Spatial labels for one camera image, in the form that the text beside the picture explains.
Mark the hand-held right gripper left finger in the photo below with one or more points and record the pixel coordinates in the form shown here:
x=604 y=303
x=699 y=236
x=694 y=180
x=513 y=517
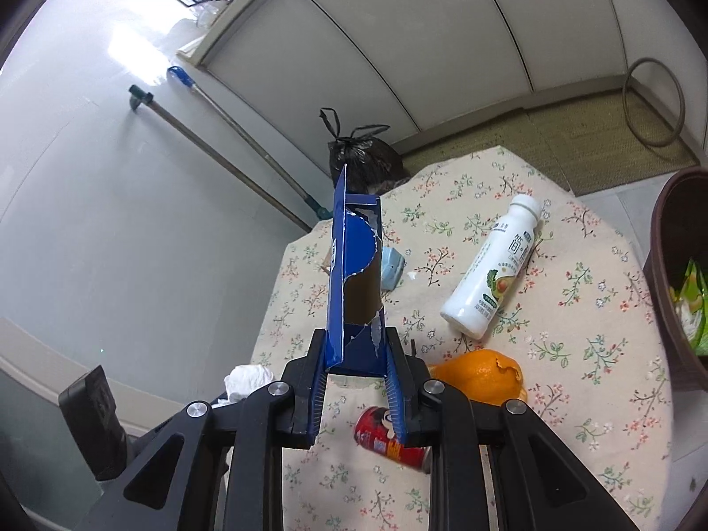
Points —
x=318 y=404

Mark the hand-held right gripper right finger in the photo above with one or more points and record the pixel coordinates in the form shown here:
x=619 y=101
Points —
x=396 y=404

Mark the blue carton box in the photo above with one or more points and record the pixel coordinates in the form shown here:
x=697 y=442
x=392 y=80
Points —
x=337 y=287

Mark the brown bin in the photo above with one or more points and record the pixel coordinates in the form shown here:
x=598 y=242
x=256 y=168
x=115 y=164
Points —
x=661 y=265

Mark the white tissue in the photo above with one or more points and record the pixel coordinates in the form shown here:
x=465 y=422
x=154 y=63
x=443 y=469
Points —
x=687 y=318
x=246 y=379

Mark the green snack packet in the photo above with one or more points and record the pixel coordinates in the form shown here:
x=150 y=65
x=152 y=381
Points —
x=698 y=287

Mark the red can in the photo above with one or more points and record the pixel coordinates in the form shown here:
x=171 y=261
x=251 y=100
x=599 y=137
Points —
x=376 y=442

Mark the orange peel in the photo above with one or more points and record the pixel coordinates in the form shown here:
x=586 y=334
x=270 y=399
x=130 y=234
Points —
x=475 y=370

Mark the blue and brown packet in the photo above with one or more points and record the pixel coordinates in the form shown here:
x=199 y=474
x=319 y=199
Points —
x=391 y=271

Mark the white yogurt bottle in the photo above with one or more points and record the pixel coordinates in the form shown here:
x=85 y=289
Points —
x=487 y=287

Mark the floral tablecloth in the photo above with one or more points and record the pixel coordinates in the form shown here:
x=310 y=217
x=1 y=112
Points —
x=581 y=398

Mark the black garbage bag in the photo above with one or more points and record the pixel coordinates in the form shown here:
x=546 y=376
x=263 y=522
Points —
x=365 y=160

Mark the woven floor mat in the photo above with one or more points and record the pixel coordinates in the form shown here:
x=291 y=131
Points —
x=581 y=138

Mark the white kitchen cabinet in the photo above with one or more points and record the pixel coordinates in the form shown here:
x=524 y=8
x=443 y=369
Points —
x=442 y=38

